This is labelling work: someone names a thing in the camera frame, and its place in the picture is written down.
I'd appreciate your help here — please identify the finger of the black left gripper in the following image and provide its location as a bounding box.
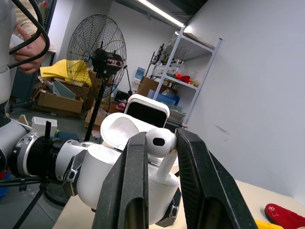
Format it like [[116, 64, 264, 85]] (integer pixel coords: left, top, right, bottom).
[[166, 120, 189, 131], [154, 187, 183, 228]]

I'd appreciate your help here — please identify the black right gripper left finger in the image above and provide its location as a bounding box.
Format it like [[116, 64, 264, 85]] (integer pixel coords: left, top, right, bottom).
[[91, 132, 150, 229]]

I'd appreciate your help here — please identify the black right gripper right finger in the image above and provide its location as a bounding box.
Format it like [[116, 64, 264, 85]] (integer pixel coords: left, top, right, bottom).
[[175, 128, 259, 229]]

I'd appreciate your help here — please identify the white earbud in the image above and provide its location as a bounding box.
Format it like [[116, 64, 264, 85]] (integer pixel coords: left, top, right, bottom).
[[145, 128, 178, 181]]

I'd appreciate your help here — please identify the white earbud case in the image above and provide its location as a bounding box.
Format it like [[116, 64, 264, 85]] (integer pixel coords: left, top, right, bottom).
[[100, 113, 181, 226]]

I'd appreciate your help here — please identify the small white handheld object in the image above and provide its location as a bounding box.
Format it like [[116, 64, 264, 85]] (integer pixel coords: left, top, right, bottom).
[[9, 34, 26, 54]]

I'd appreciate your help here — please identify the blue plastic bin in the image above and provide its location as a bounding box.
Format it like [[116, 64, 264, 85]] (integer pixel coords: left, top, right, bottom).
[[156, 92, 181, 107]]

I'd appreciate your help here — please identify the person's bare hand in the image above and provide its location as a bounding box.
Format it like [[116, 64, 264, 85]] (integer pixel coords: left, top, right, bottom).
[[10, 25, 46, 75]]

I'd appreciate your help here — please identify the open brown cardboard box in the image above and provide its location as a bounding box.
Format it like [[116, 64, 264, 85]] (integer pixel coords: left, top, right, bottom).
[[137, 75, 165, 98]]

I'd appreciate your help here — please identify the white metal shelf rack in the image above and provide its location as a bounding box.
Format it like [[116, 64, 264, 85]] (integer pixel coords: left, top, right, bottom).
[[152, 24, 224, 125]]

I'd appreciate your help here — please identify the yellow item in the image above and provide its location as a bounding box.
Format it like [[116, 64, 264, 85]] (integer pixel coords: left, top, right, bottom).
[[254, 219, 278, 229]]

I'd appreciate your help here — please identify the red slipper-shaped item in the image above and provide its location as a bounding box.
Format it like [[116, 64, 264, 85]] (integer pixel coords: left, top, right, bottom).
[[264, 203, 305, 229]]

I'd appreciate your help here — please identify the white perforated basket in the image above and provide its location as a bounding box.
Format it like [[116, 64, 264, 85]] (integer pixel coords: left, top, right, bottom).
[[31, 116, 59, 133]]

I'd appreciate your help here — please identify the black tripod leg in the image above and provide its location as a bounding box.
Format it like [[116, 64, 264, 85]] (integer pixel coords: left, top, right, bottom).
[[11, 184, 48, 229]]

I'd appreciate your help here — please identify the long brown cardboard box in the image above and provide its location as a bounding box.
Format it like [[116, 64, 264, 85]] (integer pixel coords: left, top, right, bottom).
[[31, 88, 84, 117]]

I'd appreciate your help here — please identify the ceiling light strip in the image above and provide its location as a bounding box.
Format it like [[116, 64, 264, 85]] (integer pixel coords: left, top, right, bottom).
[[136, 0, 186, 28]]

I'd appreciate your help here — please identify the yellow foam sheet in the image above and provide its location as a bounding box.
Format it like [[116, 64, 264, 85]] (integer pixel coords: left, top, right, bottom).
[[39, 59, 94, 86]]

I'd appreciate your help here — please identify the silver robot torso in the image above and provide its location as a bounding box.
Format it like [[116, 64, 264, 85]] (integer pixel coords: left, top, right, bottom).
[[0, 0, 18, 113]]

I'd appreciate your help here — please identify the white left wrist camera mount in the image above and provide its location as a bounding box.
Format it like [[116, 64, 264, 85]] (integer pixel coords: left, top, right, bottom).
[[77, 94, 171, 208]]

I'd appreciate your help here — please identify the black pedestal fan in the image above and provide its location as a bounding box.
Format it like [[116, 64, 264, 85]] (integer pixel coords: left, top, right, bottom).
[[66, 13, 134, 144]]

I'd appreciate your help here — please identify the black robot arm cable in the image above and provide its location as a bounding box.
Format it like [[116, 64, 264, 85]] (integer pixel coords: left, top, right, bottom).
[[0, 176, 70, 192]]

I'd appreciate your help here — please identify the black looping cable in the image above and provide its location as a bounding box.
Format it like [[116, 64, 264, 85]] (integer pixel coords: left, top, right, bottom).
[[9, 0, 51, 69], [9, 0, 45, 53]]

